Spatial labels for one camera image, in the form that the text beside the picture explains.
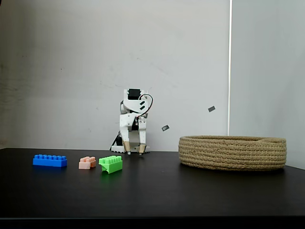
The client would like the green lego block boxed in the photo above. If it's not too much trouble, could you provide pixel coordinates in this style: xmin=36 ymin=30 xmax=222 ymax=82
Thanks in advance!
xmin=98 ymin=155 xmax=123 ymax=175

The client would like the pink lego block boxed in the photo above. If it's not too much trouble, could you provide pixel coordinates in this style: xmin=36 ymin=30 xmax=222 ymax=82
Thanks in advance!
xmin=78 ymin=156 xmax=97 ymax=170

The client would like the blue lego block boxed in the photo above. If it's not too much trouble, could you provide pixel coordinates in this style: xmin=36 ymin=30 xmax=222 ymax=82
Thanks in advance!
xmin=32 ymin=154 xmax=68 ymax=167

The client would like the black base cable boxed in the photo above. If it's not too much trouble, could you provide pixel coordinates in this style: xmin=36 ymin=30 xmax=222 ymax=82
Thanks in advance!
xmin=111 ymin=131 xmax=122 ymax=151

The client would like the woven rope basket tray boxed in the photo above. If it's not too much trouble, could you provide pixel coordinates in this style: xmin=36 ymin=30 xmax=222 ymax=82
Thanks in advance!
xmin=178 ymin=135 xmax=287 ymax=171

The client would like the red black gripper cable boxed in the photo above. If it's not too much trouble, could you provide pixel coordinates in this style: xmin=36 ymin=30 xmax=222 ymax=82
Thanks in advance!
xmin=136 ymin=94 xmax=154 ymax=119

